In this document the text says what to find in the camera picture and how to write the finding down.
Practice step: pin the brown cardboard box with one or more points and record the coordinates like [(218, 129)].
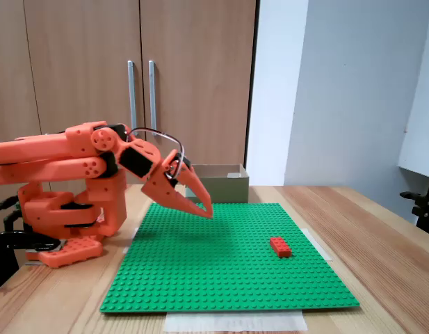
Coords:
[(228, 189)]

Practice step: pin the green lego baseplate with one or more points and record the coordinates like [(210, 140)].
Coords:
[(217, 271)]

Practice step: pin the red lego block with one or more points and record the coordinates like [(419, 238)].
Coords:
[(280, 246)]

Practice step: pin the masking tape strip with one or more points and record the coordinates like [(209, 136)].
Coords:
[(126, 248), (322, 248), (235, 321)]

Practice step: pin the wooden cabinet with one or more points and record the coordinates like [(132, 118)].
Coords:
[(200, 35)]

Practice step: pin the black table clamp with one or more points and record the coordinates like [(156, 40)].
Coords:
[(26, 238)]

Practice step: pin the white panel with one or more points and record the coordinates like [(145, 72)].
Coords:
[(421, 139)]

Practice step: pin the black stand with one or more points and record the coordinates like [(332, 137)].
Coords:
[(426, 212)]

